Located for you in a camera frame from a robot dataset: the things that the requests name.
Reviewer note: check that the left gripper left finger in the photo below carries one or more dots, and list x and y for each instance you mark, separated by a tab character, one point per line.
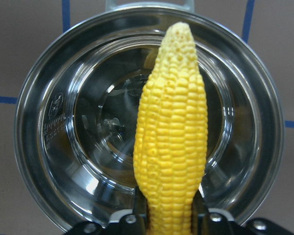
140	212

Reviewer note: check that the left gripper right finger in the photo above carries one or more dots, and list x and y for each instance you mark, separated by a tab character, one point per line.
199	222

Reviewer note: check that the yellow corn cob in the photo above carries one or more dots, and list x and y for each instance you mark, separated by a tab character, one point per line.
171	135

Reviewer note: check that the pale green cooking pot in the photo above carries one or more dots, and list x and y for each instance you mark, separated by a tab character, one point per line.
76	116

